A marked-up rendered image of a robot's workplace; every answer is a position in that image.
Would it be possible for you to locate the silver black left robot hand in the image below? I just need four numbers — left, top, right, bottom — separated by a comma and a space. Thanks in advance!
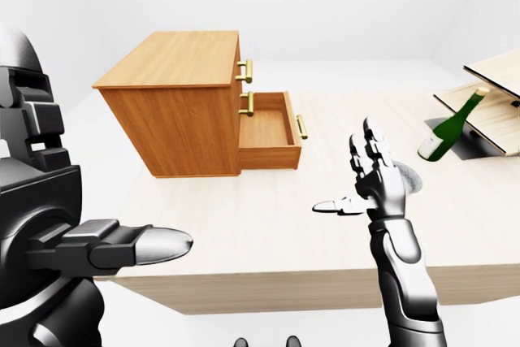
0, 24, 194, 308

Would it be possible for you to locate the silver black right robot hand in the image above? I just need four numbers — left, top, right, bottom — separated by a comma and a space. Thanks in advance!
311, 115, 408, 224

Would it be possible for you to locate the wooden cabinet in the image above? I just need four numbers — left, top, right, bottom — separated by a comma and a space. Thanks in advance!
92, 30, 244, 179

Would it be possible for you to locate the green wine bottle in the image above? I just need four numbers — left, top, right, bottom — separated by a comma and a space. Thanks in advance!
417, 85, 491, 163

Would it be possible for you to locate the open wooden drawer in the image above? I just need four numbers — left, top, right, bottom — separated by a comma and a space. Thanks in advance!
238, 91, 304, 171

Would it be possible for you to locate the pale wooden wine rack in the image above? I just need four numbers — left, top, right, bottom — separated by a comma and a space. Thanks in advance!
423, 47, 520, 160

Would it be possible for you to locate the closed wooden drawer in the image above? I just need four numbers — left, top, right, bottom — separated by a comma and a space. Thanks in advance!
236, 32, 243, 89
238, 88, 245, 149

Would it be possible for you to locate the brass drawer handle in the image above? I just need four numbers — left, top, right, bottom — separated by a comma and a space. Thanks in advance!
234, 59, 254, 84
295, 114, 310, 141
237, 90, 256, 117

